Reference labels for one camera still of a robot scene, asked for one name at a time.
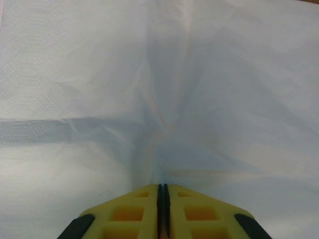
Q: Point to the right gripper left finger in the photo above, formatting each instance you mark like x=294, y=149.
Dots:
x=129, y=219

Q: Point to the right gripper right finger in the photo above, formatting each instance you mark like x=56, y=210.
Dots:
x=199, y=219

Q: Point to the white paper napkin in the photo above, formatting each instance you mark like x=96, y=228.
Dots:
x=159, y=87

